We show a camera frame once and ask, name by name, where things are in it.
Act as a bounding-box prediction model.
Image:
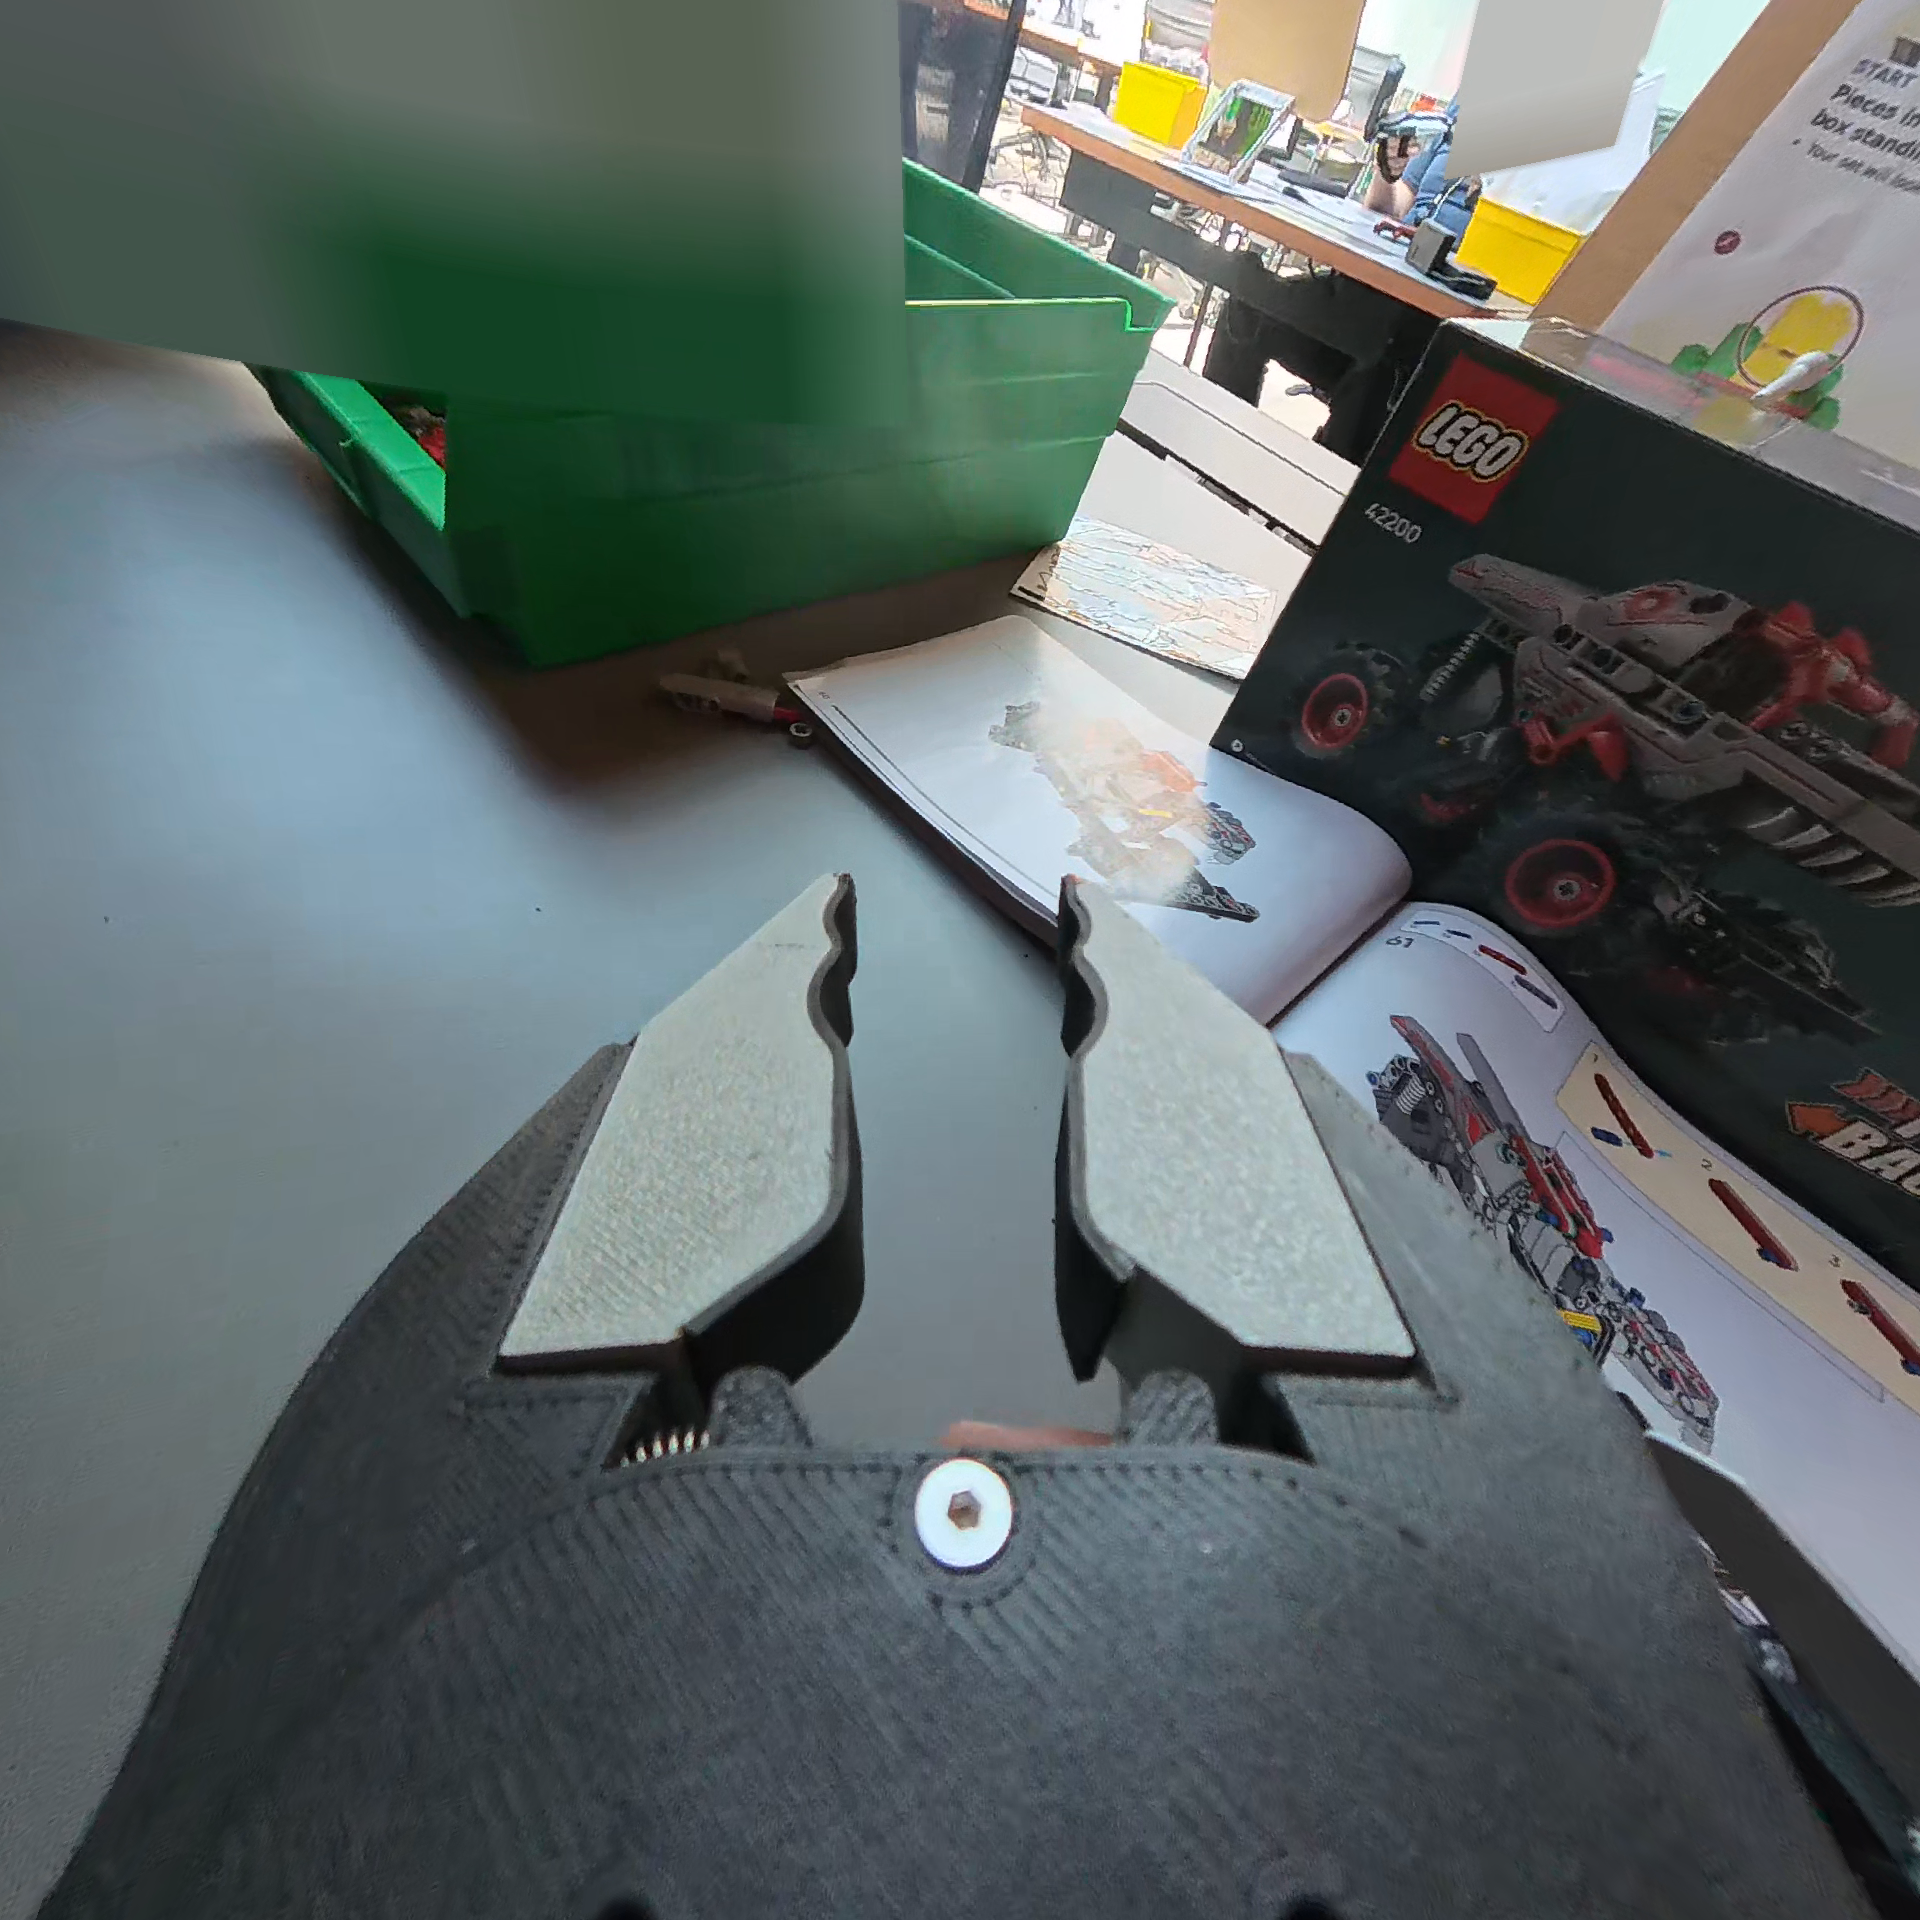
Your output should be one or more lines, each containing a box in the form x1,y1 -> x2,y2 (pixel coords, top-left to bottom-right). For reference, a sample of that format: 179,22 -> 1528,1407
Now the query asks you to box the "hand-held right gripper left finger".
492,874 -> 869,1389

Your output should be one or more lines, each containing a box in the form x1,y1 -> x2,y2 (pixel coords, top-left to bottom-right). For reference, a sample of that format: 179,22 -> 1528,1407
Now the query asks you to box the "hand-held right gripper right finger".
1054,874 -> 1421,1382

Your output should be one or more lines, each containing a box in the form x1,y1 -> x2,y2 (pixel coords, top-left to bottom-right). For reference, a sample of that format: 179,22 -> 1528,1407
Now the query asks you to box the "open instruction booklet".
784,614 -> 1920,1636

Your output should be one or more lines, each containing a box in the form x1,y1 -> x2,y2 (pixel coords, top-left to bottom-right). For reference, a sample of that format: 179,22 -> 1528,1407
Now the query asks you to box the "small grey red brick assembly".
661,646 -> 819,746

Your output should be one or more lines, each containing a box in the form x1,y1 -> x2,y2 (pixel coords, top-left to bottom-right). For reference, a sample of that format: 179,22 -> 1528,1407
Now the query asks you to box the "sticker sheet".
1012,516 -> 1292,683

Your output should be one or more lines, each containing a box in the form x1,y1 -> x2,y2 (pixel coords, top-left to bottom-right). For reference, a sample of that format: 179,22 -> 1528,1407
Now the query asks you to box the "green plastic bin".
256,157 -> 1179,669

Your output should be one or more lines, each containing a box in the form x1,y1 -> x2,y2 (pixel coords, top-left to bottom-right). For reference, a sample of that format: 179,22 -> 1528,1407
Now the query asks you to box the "black toy truck box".
1211,318 -> 1920,1284

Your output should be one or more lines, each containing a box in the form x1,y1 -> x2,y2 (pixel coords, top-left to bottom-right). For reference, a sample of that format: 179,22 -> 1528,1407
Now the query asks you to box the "yellow plastic bin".
1458,187 -> 1584,306
1118,59 -> 1211,146

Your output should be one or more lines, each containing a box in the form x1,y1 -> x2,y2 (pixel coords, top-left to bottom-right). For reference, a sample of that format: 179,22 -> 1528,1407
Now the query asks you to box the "wooden background table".
1020,103 -> 1532,452

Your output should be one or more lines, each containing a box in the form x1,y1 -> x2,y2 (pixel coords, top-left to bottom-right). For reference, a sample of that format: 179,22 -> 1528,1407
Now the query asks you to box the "white printed instruction sheet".
1604,0 -> 1920,436

